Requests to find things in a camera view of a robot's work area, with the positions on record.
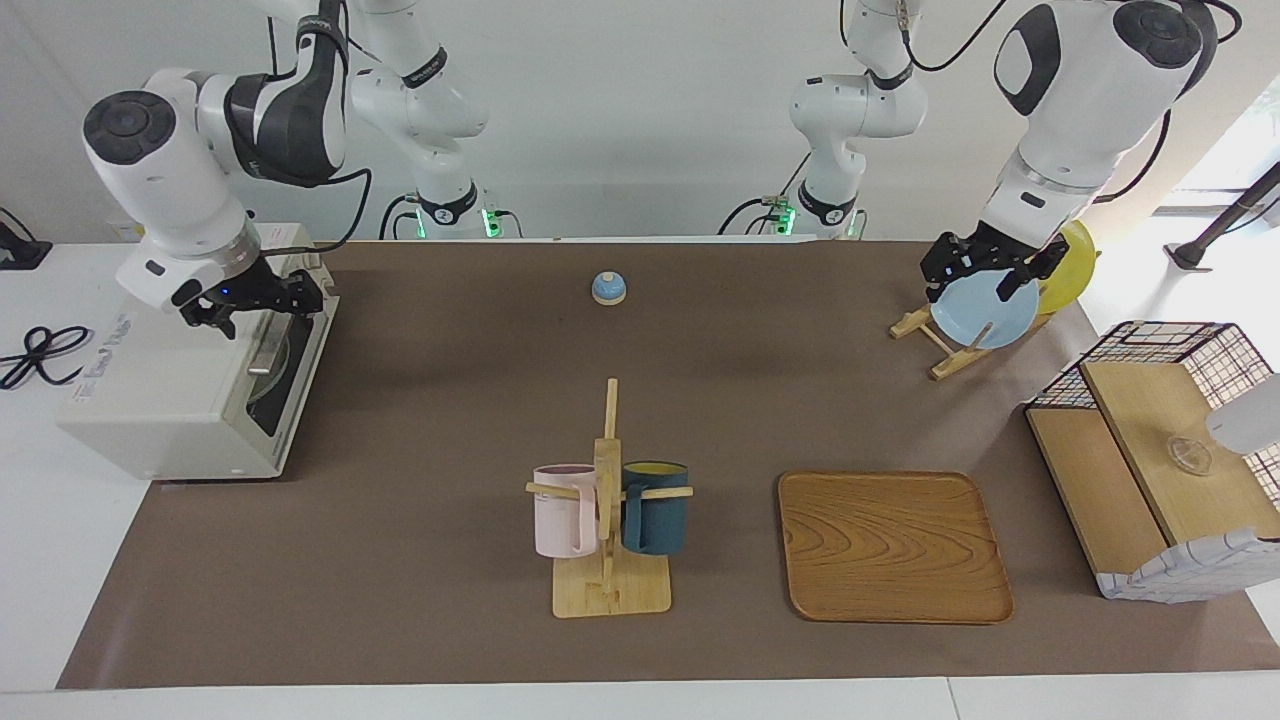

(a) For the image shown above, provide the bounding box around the dark blue mug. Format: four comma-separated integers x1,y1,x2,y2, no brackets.
620,461,690,557

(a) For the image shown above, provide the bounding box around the yellow plate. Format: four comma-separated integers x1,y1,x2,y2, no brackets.
1035,220,1098,316

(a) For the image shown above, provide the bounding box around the white rounded fixture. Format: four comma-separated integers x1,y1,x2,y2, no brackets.
1205,375,1280,456

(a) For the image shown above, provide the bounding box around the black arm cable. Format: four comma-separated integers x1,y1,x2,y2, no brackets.
840,0,1241,206
250,0,373,253

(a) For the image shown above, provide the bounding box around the light blue plate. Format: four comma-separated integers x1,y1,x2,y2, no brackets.
930,270,1041,351

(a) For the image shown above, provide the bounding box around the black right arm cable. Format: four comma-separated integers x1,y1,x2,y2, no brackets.
250,0,373,253

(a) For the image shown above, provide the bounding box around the small clear glass dish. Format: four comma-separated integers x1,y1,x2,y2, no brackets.
1165,435,1214,477

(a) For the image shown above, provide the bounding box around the wooden plate rack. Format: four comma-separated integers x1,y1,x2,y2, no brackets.
890,305,1056,381

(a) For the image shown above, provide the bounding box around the wooden mug rack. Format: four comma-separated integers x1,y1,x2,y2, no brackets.
526,378,694,619

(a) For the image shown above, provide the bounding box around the wire basket with wooden shelves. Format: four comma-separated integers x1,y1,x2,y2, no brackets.
1025,320,1280,603

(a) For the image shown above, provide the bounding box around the oven door with glass window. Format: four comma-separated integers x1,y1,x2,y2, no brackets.
228,285,339,479

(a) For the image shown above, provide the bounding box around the pink mug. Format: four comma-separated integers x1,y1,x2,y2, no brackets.
532,464,601,559

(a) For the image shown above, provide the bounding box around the brown table mat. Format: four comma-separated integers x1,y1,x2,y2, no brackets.
55,240,1280,691

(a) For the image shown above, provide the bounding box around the black stand pole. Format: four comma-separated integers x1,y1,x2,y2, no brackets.
1165,160,1280,271

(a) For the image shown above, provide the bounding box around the black left base cable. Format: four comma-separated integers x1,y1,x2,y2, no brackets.
715,155,811,236

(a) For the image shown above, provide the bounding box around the white toaster oven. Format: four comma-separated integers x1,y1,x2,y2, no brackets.
57,223,341,482

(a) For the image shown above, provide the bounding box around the white checked cloth liner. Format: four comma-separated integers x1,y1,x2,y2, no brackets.
1097,527,1280,603

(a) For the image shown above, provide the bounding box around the black clamp base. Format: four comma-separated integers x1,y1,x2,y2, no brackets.
0,207,53,271

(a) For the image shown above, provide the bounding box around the black coiled cable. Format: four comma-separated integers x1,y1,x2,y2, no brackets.
0,325,93,391

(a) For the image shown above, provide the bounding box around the brown wooden tray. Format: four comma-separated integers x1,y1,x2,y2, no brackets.
777,470,1015,626

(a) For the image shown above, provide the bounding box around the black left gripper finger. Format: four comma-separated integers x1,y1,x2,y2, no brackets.
995,240,1069,301
920,237,959,301

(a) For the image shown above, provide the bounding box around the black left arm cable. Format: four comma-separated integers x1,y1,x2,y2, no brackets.
840,0,1241,206

